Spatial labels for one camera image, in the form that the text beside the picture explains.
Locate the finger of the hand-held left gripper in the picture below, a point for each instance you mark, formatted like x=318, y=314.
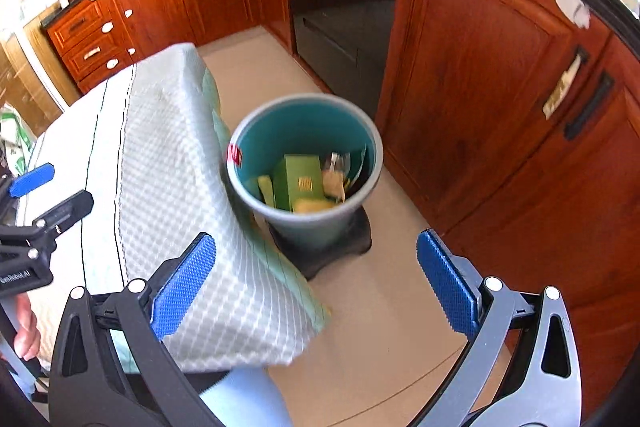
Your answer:
x=32, y=179
x=65, y=214

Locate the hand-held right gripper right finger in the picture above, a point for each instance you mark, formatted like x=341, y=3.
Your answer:
x=445, y=287

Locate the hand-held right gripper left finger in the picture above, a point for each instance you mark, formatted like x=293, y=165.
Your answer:
x=185, y=282

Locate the pale yellow scrap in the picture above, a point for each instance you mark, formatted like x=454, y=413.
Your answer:
x=266, y=189

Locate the grey bin with teal inside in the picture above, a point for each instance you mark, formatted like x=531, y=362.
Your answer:
x=310, y=227

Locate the green and white carton box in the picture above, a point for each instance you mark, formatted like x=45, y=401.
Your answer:
x=300, y=177

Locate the person's left hand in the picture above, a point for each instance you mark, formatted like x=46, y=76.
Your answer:
x=27, y=332

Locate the white and green bag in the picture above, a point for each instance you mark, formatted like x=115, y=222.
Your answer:
x=17, y=142

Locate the quilted patterned tablecloth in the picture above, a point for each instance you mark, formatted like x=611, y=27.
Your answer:
x=165, y=157

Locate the wooden drawer cabinet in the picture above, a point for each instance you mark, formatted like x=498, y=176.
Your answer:
x=80, y=37

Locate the large wooden panel cabinet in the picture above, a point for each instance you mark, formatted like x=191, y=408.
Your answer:
x=475, y=82

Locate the black built-in oven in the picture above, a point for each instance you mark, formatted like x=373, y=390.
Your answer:
x=340, y=32

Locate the round white safety lock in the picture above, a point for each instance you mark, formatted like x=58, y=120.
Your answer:
x=572, y=7

